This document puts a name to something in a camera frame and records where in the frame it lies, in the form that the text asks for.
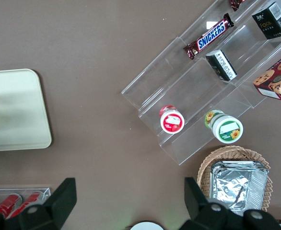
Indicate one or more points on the red strawberry yogurt cup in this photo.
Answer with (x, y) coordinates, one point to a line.
(172, 122)

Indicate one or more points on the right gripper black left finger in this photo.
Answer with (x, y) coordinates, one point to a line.
(59, 203)

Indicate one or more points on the clear acrylic stepped display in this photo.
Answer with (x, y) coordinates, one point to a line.
(179, 95)

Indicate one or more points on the green sunflower yogurt cup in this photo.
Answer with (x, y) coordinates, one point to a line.
(228, 129)

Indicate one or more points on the red cola bottle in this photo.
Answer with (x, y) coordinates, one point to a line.
(25, 203)
(5, 204)

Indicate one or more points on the red chocolate chip cookie box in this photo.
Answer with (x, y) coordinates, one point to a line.
(279, 79)

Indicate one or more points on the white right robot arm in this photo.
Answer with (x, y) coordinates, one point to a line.
(146, 226)

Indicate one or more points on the small black carton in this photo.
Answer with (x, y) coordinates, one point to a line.
(222, 64)
(270, 24)

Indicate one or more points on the light tan wicker basket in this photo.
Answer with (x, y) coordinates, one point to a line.
(226, 153)

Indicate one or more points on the aluminium foil tray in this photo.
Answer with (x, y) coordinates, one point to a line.
(234, 189)

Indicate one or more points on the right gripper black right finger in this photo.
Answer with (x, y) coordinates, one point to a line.
(198, 208)

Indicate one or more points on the clear acrylic bottle rack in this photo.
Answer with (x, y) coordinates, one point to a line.
(47, 191)

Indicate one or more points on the beige plastic tray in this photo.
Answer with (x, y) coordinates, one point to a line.
(18, 107)

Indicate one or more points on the Snickers chocolate bar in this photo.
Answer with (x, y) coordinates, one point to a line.
(235, 3)
(210, 36)

